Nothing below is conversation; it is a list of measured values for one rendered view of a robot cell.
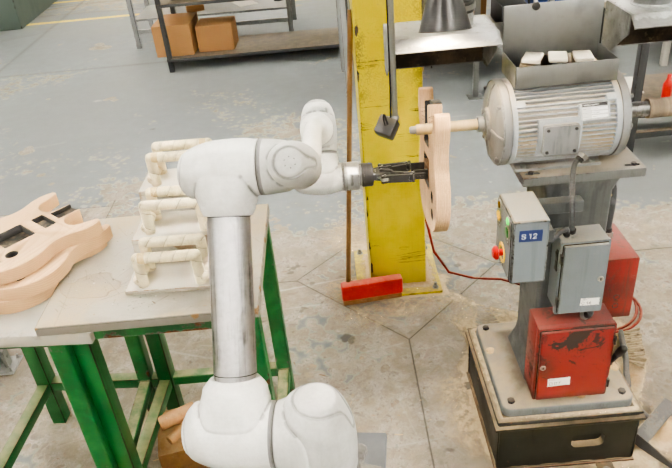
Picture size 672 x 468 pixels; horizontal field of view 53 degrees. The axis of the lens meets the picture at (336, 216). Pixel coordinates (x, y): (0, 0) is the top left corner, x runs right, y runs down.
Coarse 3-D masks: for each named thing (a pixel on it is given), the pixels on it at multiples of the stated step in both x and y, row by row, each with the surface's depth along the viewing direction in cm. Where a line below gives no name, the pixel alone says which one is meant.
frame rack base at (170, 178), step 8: (176, 168) 223; (160, 176) 219; (168, 176) 218; (176, 176) 218; (144, 184) 215; (168, 184) 214; (176, 184) 213; (144, 192) 211; (144, 200) 213; (184, 208) 214; (192, 208) 214
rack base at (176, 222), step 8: (168, 216) 212; (176, 216) 212; (184, 216) 211; (192, 216) 211; (160, 224) 208; (168, 224) 208; (176, 224) 207; (184, 224) 207; (192, 224) 207; (136, 232) 205; (144, 232) 205; (160, 232) 204; (168, 232) 204; (176, 232) 203; (184, 232) 203; (192, 232) 203; (200, 232) 202; (136, 240) 202; (136, 248) 203; (152, 248) 203; (160, 248) 203; (168, 248) 203; (176, 248) 203; (184, 248) 203; (192, 248) 203
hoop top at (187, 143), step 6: (198, 138) 215; (204, 138) 215; (156, 144) 215; (162, 144) 215; (168, 144) 215; (174, 144) 215; (180, 144) 214; (186, 144) 214; (192, 144) 214; (198, 144) 214; (162, 150) 216; (168, 150) 216
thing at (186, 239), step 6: (186, 234) 196; (192, 234) 196; (198, 234) 196; (144, 240) 196; (150, 240) 196; (156, 240) 196; (162, 240) 195; (168, 240) 195; (174, 240) 195; (180, 240) 195; (186, 240) 195; (192, 240) 195; (198, 240) 195; (144, 246) 196; (150, 246) 196; (156, 246) 196; (162, 246) 196
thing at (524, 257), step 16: (528, 192) 187; (512, 208) 180; (528, 208) 180; (512, 224) 176; (528, 224) 175; (544, 224) 175; (496, 240) 195; (512, 240) 178; (528, 240) 177; (544, 240) 177; (512, 256) 180; (528, 256) 180; (544, 256) 180; (512, 272) 182; (528, 272) 183; (544, 272) 183
